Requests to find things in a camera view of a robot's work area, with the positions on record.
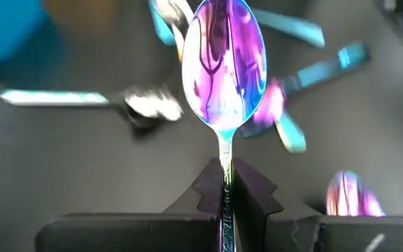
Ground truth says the small blue plastic bin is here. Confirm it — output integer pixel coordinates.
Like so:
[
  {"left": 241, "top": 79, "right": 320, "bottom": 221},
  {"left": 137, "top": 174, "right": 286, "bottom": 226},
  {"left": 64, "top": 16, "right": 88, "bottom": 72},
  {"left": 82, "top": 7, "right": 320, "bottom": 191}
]
[{"left": 0, "top": 0, "right": 64, "bottom": 71}]

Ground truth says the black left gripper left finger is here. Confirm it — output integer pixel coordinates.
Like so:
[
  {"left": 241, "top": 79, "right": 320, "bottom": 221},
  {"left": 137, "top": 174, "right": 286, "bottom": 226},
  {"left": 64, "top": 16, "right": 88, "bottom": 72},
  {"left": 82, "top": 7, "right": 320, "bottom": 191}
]
[{"left": 34, "top": 157, "right": 222, "bottom": 252}]

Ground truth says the iridescent spoon teal handle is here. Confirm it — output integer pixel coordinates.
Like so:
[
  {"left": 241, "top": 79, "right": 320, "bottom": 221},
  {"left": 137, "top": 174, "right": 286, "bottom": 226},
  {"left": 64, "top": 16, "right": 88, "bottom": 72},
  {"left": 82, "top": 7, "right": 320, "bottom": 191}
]
[
  {"left": 181, "top": 0, "right": 268, "bottom": 252},
  {"left": 238, "top": 111, "right": 308, "bottom": 155},
  {"left": 253, "top": 41, "right": 371, "bottom": 127},
  {"left": 325, "top": 170, "right": 387, "bottom": 217}
]

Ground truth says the black table mat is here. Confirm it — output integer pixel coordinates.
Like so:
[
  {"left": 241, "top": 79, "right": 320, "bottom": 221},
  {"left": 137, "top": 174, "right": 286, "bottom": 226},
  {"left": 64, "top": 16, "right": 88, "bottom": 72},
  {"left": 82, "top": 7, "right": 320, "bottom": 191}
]
[{"left": 0, "top": 0, "right": 403, "bottom": 218}]

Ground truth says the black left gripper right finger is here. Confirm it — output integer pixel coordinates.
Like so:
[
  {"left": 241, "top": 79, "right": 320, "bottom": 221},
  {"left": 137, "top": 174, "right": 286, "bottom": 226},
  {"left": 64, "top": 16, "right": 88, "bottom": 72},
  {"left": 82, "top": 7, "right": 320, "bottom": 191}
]
[{"left": 232, "top": 157, "right": 403, "bottom": 252}]

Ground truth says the silver spoon white handle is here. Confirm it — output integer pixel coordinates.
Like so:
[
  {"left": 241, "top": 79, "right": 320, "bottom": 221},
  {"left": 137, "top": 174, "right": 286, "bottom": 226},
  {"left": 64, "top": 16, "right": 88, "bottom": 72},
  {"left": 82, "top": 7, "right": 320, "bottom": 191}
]
[{"left": 0, "top": 85, "right": 185, "bottom": 129}]

